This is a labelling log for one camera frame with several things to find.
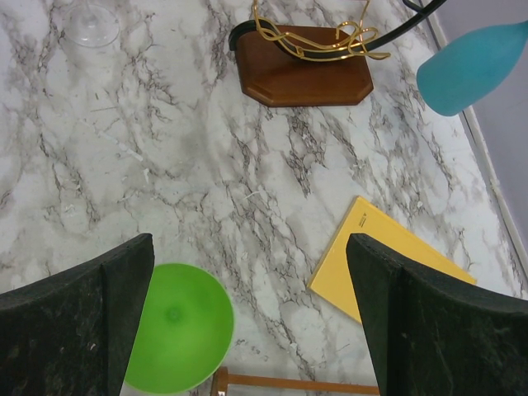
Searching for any wooden string harp rack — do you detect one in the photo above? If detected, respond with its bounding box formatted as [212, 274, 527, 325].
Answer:
[210, 367, 380, 395]

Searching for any green plastic goblet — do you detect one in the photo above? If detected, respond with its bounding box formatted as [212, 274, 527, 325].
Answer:
[125, 263, 235, 394]

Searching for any clear wine glass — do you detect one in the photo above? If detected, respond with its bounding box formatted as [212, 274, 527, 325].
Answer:
[63, 1, 120, 48]

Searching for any yellow booklet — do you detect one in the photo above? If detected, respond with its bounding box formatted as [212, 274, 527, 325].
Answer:
[309, 196, 476, 323]

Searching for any aluminium frame rail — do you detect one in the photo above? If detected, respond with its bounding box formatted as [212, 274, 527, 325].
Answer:
[420, 0, 528, 298]

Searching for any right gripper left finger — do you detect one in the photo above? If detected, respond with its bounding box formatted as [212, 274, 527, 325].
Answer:
[1, 233, 153, 395]

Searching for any gold wire wine glass rack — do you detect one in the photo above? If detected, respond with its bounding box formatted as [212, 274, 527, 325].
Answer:
[229, 1, 442, 107]

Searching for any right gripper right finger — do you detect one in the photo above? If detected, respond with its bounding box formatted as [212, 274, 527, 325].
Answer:
[346, 233, 527, 395]

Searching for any blue plastic goblet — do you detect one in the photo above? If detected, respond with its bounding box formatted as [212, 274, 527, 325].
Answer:
[417, 21, 527, 116]

